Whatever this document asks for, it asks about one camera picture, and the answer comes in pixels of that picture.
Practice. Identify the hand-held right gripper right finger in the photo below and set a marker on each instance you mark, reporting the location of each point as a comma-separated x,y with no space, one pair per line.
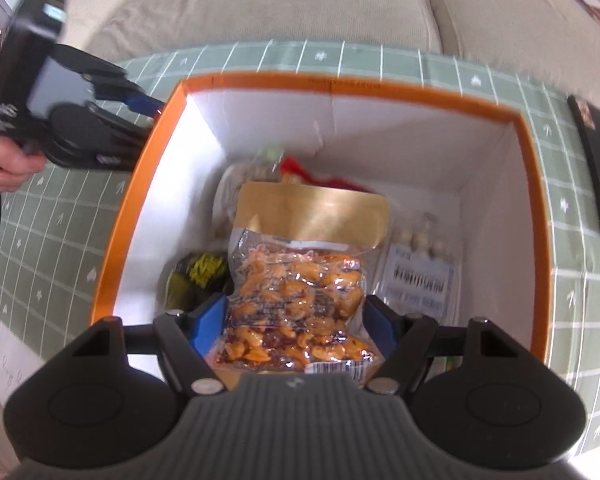
377,320

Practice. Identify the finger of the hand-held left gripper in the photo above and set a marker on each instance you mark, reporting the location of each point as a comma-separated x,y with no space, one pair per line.
122,127
142,102

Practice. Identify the green checked tablecloth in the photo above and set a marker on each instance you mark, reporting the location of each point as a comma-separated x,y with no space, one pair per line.
55,240

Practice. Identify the beige sofa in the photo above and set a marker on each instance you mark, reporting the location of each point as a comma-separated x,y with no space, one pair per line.
260,5

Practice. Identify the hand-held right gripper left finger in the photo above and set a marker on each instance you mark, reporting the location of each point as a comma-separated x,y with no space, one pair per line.
210,320

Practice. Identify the clear bag of brown snacks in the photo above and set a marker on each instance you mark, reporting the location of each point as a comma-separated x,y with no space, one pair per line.
232,185

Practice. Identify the red brown meat snack packet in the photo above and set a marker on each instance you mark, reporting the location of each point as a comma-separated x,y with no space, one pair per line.
325,180

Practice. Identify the gold-topped clear cashew bag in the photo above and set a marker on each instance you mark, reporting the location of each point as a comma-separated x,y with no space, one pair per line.
295,280

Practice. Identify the orange cardboard box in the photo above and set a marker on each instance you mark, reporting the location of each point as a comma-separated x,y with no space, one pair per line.
380,125

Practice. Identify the clear pack of white balls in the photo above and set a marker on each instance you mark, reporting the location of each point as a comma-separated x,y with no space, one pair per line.
415,275

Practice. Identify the person's left hand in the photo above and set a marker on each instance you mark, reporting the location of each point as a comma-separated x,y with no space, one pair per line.
15,165

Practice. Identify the dark green snack packet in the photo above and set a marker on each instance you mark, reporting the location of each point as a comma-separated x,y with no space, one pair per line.
195,270

